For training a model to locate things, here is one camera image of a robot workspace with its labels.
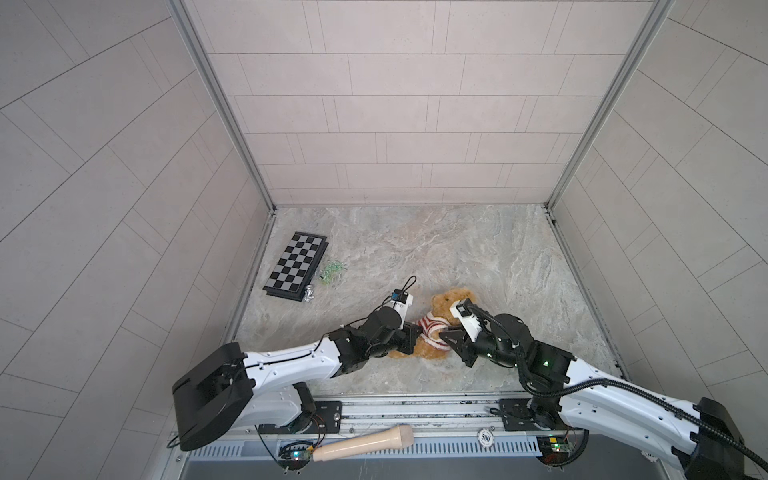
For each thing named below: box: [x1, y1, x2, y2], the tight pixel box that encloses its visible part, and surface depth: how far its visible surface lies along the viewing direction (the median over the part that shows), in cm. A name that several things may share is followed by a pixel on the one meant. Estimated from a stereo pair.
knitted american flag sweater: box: [417, 312, 451, 350], surface depth 75 cm
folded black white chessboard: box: [262, 231, 329, 302], surface depth 96 cm
